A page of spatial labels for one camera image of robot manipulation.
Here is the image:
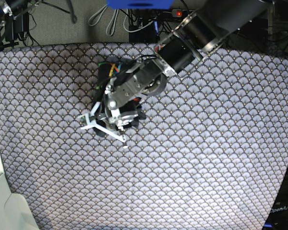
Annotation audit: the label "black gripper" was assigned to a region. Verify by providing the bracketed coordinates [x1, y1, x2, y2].
[77, 93, 146, 142]

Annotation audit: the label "dark grey T-shirt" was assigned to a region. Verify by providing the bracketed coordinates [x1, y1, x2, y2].
[93, 61, 140, 137]

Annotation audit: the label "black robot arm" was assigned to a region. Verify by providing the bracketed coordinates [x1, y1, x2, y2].
[79, 0, 272, 142]
[0, 0, 43, 46]

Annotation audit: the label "black power adapter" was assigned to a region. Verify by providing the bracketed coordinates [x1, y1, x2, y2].
[5, 13, 29, 42]

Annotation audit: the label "white plastic bin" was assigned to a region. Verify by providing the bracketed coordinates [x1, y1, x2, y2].
[0, 173, 39, 230]

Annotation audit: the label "fan-patterned table cloth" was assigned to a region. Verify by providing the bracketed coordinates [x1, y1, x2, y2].
[0, 43, 288, 230]

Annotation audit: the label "black power strip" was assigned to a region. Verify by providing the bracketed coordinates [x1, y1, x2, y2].
[171, 9, 190, 18]

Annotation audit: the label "black OpenArm base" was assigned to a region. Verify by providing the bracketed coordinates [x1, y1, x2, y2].
[263, 167, 288, 230]

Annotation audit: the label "grey looped cable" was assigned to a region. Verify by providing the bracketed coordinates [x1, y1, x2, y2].
[88, 5, 120, 36]

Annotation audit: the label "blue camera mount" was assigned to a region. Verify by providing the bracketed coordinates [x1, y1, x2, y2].
[106, 0, 174, 10]

